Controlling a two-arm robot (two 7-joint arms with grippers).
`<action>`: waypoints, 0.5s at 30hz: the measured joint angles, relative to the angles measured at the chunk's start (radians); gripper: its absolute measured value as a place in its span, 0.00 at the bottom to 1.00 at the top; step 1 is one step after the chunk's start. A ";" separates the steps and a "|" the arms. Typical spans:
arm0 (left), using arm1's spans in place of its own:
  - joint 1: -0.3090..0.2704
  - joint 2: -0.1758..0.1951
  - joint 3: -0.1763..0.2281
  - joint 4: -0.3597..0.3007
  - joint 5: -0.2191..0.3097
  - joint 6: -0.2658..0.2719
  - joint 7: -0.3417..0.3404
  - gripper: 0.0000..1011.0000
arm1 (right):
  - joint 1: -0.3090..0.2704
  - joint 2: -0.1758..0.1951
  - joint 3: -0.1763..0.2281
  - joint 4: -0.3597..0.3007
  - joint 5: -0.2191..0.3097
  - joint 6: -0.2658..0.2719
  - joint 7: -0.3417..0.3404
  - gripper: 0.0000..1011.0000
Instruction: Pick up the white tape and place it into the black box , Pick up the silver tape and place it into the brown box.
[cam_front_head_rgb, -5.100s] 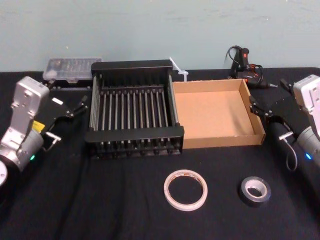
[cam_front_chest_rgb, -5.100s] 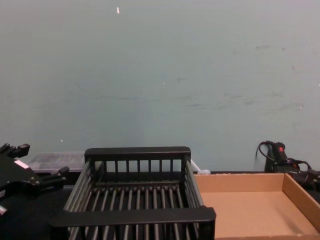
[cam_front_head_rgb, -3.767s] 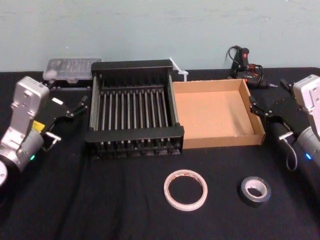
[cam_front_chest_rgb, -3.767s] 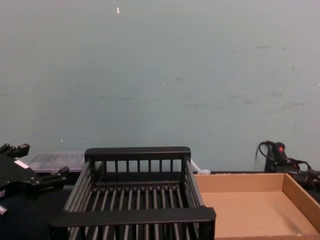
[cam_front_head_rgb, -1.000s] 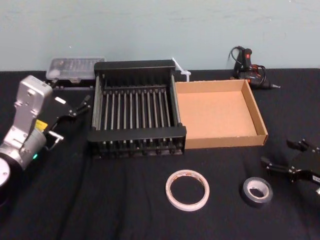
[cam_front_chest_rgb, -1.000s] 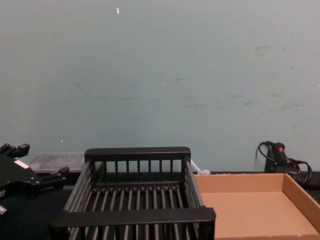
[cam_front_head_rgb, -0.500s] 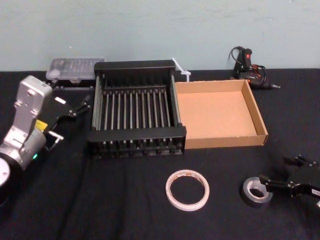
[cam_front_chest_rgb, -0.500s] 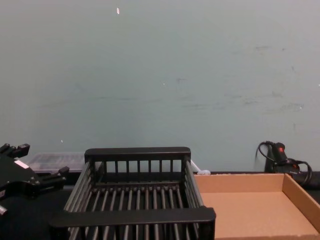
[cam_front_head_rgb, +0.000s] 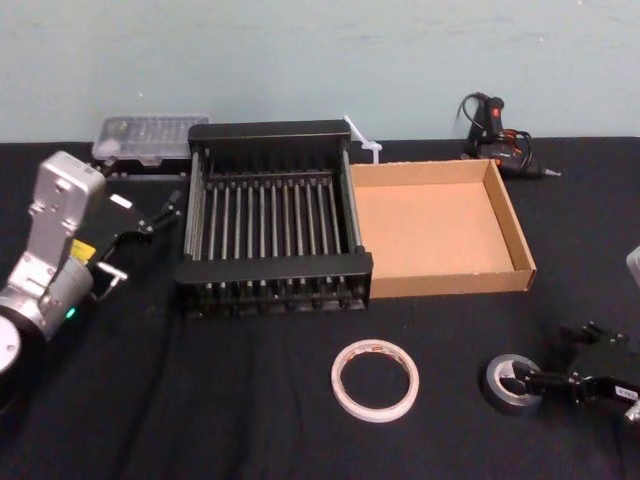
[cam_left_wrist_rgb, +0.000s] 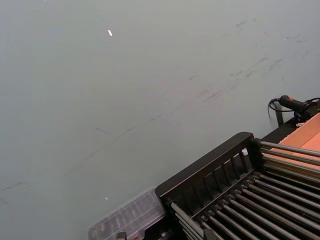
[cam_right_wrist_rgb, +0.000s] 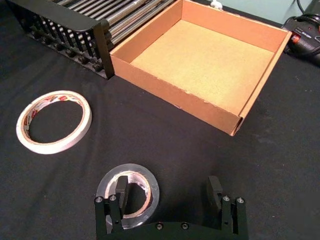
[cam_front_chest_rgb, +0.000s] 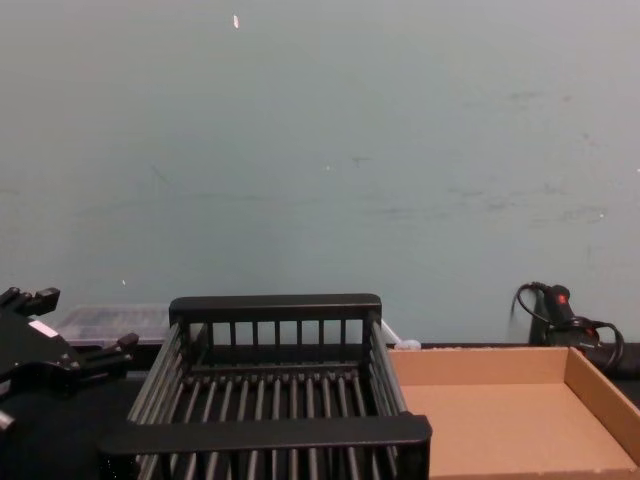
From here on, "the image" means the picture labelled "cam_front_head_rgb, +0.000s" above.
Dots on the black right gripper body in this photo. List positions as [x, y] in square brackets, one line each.
[605, 365]

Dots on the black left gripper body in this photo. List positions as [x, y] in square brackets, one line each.
[112, 222]

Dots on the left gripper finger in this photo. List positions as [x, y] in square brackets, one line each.
[160, 224]
[172, 199]

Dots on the silver tape roll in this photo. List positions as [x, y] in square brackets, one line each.
[500, 400]

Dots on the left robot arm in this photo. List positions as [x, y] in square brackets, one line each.
[55, 210]

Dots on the black rack with steel bars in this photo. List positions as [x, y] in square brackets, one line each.
[272, 272]

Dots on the white tape roll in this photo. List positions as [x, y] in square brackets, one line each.
[339, 387]

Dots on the black table cloth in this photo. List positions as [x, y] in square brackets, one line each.
[250, 400]

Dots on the shallow brown cardboard tray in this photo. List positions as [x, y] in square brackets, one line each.
[430, 230]

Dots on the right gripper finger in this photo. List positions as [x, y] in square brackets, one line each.
[567, 340]
[542, 384]

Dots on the clear plastic case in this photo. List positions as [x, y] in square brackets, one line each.
[150, 135]

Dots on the white three-armed plastic piece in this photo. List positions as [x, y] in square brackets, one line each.
[367, 147]

